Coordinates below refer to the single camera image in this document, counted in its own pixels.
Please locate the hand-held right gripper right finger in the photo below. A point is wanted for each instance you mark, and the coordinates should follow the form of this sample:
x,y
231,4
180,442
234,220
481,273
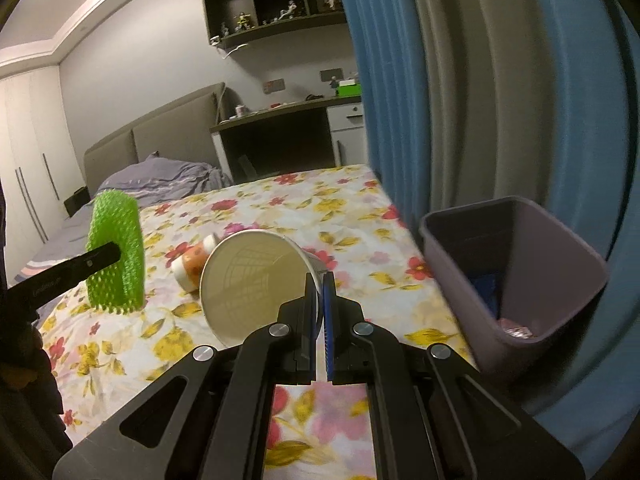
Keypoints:
x,y
330,330

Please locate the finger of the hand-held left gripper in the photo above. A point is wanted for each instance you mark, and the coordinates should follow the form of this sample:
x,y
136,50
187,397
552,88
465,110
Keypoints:
x,y
75,270

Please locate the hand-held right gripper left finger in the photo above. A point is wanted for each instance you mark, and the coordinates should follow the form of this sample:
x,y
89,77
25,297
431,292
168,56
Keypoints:
x,y
295,332

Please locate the white paper cup green grid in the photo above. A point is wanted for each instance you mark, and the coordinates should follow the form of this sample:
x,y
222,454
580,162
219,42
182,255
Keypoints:
x,y
250,285

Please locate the grey plastic bin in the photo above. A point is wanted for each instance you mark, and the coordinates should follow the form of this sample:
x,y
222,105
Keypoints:
x,y
450,280

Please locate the pink plastic wrapper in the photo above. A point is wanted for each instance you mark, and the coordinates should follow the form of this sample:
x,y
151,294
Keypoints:
x,y
517,330

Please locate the black bedside furniture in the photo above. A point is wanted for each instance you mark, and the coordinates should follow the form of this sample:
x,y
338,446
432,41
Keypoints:
x,y
76,202

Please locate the white wardrobe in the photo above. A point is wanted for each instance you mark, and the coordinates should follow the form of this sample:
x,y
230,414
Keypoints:
x,y
30,160

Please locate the floral tablecloth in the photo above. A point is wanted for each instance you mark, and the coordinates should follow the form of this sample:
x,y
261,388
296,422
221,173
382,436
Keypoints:
x,y
310,210

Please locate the grey striped duvet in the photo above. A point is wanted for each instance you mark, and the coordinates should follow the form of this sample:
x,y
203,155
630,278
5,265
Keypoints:
x,y
165,177

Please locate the person's dark clothing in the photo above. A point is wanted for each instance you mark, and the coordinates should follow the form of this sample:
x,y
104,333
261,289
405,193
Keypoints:
x,y
25,390

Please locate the blue wrapper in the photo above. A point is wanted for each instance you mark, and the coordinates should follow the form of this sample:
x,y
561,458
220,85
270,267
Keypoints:
x,y
487,292

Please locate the grey upholstered bed headboard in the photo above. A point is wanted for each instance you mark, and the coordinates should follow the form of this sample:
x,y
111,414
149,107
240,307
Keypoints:
x,y
165,130

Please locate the white drawer cabinet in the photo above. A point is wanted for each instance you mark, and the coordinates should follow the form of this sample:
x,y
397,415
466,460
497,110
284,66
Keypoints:
x,y
347,130

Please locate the dark wooden desk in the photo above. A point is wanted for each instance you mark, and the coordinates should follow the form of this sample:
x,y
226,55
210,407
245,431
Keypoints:
x,y
270,132

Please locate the small white mug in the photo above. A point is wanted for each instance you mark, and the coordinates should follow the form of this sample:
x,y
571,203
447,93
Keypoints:
x,y
240,110

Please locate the green box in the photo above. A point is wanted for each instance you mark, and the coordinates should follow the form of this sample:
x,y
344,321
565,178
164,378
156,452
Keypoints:
x,y
348,89

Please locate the blue and grey curtain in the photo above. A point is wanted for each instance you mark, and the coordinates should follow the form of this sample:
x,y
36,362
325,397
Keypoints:
x,y
500,85

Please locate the group of small figurines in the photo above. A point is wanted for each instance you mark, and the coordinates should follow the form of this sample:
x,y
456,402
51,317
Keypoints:
x,y
287,10

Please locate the grey wall socket plate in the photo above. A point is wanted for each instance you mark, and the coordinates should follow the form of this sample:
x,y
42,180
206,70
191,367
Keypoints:
x,y
330,74
274,85

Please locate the dark wall shelf unit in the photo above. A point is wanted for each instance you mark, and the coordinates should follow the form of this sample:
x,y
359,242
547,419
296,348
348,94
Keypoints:
x,y
280,30

